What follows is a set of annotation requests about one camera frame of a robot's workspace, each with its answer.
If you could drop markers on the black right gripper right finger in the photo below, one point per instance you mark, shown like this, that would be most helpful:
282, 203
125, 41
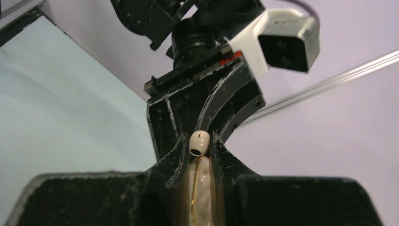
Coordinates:
241, 197

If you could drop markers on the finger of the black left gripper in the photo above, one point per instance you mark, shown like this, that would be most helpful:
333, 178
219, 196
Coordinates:
174, 111
234, 98

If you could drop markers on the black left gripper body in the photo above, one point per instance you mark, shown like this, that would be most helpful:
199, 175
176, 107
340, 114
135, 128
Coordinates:
191, 71

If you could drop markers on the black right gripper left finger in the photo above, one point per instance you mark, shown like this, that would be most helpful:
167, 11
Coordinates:
155, 197

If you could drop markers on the beige earbud with black tip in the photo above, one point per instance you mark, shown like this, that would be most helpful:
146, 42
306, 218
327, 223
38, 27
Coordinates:
199, 143

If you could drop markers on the beige square earbud case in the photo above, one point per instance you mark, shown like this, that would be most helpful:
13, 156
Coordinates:
203, 208

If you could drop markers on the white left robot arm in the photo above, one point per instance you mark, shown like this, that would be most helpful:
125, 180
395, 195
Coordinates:
195, 26

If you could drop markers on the left aluminium frame post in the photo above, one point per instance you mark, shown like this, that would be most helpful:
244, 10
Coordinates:
326, 85

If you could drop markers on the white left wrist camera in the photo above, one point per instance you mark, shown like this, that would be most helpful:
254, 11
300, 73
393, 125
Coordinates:
281, 38

